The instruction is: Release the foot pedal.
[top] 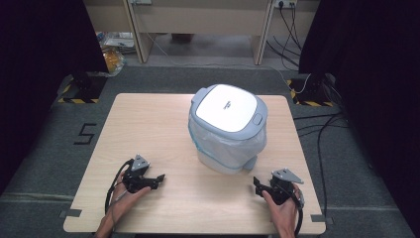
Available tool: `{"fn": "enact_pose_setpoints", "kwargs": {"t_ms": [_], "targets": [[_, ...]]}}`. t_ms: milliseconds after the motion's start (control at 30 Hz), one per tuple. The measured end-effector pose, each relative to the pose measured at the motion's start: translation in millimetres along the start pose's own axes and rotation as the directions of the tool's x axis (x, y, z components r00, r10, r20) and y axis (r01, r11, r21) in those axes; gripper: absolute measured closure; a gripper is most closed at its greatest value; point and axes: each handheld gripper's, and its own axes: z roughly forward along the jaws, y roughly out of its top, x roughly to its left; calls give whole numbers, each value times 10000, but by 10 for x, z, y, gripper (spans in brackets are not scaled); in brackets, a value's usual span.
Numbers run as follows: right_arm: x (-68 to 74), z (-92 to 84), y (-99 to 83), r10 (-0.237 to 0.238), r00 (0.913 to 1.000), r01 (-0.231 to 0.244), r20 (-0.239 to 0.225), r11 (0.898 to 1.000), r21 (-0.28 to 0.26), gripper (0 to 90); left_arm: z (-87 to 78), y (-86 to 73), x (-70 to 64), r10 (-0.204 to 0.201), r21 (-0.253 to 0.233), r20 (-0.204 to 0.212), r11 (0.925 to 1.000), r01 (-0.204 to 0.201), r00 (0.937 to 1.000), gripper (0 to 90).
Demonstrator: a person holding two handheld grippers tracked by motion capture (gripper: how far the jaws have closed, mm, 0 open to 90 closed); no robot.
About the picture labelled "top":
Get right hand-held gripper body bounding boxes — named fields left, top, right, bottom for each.
left=267, top=168, right=305, bottom=206

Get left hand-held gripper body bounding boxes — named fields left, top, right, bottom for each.
left=122, top=154, right=152, bottom=194

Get translucent plastic bin bag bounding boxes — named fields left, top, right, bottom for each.
left=187, top=114, right=267, bottom=168

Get white trash bin grey-blue lid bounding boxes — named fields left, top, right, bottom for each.
left=187, top=83, right=269, bottom=176

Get person's left hand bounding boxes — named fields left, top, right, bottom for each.
left=110, top=179, right=153, bottom=221

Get person's right hand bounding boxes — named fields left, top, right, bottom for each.
left=262, top=183, right=302, bottom=233

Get grey tape strip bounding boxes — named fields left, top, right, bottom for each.
left=310, top=213, right=335, bottom=226
left=58, top=208, right=83, bottom=219

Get black stand base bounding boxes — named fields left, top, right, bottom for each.
left=286, top=72, right=335, bottom=108
left=57, top=71, right=109, bottom=105

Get clear bag with yellow contents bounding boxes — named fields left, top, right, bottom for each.
left=100, top=46, right=128, bottom=77

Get black curtain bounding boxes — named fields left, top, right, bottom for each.
left=0, top=0, right=109, bottom=196
left=298, top=0, right=420, bottom=238

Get pile of plastic packets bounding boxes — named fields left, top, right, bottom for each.
left=95, top=31, right=136, bottom=50

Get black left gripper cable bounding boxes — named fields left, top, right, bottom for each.
left=104, top=158, right=136, bottom=215

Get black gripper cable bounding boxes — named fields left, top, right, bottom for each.
left=292, top=187, right=305, bottom=237
left=104, top=158, right=136, bottom=215

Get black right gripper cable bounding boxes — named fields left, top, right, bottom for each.
left=292, top=187, right=305, bottom=237

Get black floor cables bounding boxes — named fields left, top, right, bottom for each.
left=292, top=111, right=352, bottom=217

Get black power cables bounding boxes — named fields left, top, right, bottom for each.
left=265, top=2, right=303, bottom=68

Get white wall power strip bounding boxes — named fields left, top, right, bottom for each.
left=272, top=0, right=298, bottom=10

